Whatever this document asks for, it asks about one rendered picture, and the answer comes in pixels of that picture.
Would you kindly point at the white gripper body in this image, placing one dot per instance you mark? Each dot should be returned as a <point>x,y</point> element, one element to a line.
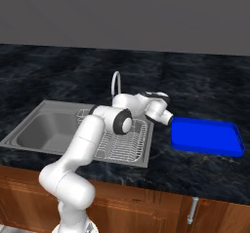
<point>167,117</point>

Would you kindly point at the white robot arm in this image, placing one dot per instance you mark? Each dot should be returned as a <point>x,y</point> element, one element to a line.
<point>88,139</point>

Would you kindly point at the blue tray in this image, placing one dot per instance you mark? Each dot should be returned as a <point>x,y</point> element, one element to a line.
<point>205,136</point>

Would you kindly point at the curved steel faucet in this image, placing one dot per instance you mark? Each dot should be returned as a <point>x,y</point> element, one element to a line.
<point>114,77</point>

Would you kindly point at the steel sink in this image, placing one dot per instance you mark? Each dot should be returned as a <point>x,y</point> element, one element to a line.
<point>45,129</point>

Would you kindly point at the wooden cupboard front panel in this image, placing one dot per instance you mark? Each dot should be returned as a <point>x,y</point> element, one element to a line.
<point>130,207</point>

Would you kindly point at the wooden cupboard door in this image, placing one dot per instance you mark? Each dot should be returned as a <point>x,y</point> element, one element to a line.
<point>224,219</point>

